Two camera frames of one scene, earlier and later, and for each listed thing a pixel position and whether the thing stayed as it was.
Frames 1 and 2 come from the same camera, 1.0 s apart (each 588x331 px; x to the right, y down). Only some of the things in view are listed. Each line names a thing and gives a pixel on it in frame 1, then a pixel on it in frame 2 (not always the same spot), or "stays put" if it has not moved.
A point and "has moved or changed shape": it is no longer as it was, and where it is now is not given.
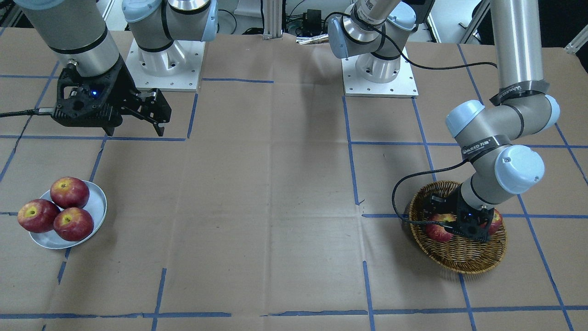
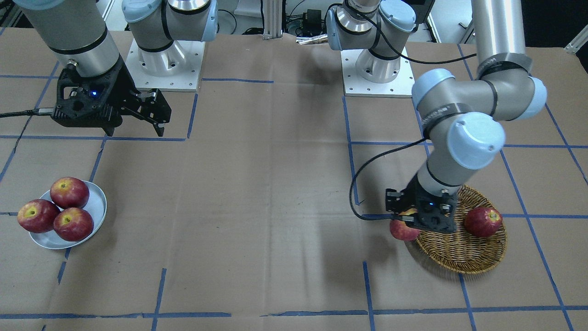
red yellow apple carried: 436,232 has moved or changed shape
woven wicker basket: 458,255 stays put
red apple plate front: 74,224 stays put
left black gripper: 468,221 to 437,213
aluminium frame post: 273,13 stays put
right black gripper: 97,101 stays put
